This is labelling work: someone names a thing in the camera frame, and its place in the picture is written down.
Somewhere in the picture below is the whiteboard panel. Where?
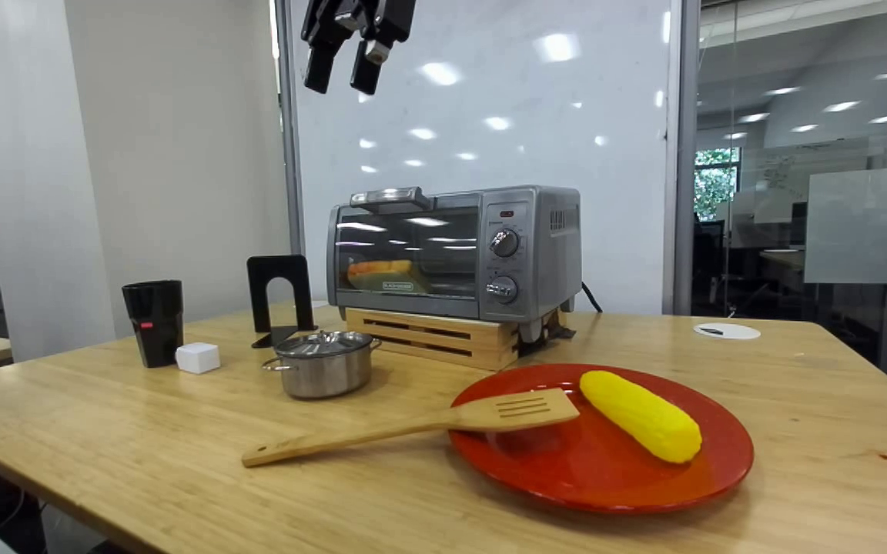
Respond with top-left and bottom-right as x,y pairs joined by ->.
276,0 -> 700,314

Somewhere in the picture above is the small white box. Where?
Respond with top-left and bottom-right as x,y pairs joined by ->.
177,341 -> 221,375

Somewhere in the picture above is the black plastic cup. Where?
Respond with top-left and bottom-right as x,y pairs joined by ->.
122,280 -> 183,366

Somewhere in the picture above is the black metal bookend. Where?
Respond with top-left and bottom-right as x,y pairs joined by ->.
244,251 -> 318,352

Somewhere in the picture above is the silver toaster oven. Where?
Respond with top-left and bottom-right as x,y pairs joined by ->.
326,184 -> 581,324

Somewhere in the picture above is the black oven power cable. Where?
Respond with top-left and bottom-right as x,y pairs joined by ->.
577,280 -> 608,317

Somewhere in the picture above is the yellow toy corn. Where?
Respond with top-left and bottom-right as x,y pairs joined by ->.
579,369 -> 703,465

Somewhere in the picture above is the small steel pot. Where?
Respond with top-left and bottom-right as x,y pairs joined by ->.
271,328 -> 378,401

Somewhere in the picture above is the wooden slotted spatula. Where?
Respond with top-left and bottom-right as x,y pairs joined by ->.
240,388 -> 579,469

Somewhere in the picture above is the wooden crate stand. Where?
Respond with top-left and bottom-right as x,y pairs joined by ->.
343,304 -> 579,374

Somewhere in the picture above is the red plate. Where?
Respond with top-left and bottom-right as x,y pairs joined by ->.
450,364 -> 756,514

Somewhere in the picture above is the oven knob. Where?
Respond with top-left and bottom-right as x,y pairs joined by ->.
489,228 -> 520,260
487,273 -> 520,303

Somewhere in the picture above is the white table grommet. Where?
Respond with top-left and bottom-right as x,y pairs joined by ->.
692,321 -> 762,341

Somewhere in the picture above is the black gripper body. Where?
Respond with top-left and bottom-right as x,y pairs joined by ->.
302,0 -> 416,43

